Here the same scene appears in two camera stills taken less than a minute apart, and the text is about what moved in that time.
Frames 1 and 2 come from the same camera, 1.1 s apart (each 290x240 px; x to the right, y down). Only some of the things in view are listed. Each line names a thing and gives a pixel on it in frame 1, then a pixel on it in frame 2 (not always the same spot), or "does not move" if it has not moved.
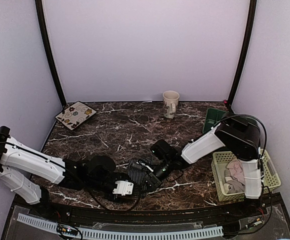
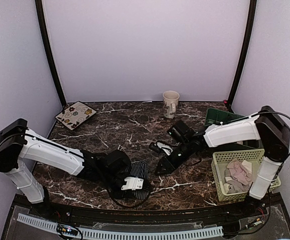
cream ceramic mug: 170,102 does not move
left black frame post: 39,7 does not move
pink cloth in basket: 236,170 does not move
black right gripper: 154,181 → 164,162
